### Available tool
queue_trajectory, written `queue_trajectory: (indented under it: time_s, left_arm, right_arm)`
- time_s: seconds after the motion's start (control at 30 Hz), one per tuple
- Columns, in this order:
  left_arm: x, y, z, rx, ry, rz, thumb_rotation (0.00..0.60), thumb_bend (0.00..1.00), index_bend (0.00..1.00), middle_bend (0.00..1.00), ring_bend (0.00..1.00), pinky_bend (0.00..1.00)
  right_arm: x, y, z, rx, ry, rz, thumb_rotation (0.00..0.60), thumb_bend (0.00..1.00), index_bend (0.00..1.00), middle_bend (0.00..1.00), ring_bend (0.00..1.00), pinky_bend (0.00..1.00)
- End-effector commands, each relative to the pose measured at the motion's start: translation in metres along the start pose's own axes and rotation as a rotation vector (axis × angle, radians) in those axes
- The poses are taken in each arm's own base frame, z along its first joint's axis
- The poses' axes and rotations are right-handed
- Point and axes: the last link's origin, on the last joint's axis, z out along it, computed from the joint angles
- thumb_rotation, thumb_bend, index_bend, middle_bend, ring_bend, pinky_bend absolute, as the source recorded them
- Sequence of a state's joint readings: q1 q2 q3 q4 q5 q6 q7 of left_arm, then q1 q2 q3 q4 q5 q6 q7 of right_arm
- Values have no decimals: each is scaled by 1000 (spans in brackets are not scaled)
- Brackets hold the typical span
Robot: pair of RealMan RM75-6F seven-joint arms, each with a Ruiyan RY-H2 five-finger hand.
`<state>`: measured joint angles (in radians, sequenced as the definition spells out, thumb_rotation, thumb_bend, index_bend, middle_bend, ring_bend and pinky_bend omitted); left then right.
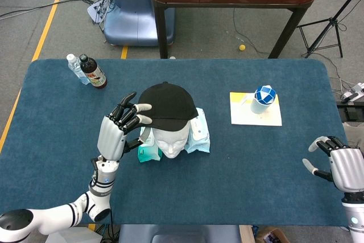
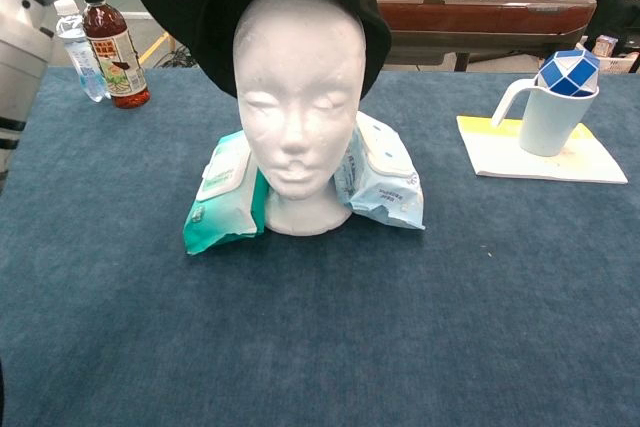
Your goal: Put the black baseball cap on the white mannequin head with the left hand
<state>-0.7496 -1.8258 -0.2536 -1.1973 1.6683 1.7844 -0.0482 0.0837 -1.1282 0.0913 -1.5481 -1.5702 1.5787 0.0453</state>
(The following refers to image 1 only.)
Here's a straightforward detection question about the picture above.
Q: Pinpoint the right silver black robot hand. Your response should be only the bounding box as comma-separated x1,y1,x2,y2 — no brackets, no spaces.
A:
302,135,364,193

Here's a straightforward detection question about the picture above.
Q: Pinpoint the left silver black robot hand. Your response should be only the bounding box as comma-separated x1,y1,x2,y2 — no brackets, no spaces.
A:
97,92,154,162

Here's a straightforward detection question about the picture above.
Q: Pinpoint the black baseball cap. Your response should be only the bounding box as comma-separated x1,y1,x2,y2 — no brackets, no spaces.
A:
137,81,199,133

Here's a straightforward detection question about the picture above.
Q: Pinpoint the blue mobile robot base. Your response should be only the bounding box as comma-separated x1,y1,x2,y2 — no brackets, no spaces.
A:
104,0,176,47

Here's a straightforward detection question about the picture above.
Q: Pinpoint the white foam mannequin head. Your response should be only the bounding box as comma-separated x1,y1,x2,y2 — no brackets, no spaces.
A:
152,122,191,159

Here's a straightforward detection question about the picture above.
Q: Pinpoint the dark tea bottle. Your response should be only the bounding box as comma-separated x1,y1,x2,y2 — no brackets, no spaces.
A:
79,53,108,89

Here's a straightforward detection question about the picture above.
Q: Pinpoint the clear water bottle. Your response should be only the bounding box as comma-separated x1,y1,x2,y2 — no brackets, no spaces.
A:
66,53,91,85

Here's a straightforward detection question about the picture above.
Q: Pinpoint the green wet wipes pack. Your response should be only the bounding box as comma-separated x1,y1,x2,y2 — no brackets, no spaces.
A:
137,127,163,163

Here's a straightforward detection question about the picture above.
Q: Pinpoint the white power strip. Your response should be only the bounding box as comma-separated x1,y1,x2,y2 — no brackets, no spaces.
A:
341,82,364,103

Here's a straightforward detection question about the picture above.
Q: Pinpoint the light blue wet wipes pack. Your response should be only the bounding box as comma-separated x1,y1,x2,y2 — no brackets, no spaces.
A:
184,107,211,154

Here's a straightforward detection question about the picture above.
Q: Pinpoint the blue felt table cover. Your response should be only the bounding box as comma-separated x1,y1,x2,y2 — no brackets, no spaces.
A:
0,58,353,226

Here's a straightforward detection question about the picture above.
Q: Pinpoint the white yellow square mat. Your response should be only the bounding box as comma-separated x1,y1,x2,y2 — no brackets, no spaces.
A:
229,92,283,127

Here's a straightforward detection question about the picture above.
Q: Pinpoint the blue white snake puzzle ball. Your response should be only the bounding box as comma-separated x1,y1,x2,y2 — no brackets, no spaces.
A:
254,84,278,105

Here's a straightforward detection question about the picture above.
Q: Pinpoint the grey blue robot torso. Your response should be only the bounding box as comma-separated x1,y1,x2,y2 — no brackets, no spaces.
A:
118,224,242,243

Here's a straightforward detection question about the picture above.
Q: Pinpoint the black tripod stand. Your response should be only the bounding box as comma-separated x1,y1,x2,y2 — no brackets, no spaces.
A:
296,0,364,59

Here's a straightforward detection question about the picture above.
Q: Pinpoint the light blue handled mug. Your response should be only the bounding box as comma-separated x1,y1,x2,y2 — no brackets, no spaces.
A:
241,94,275,115

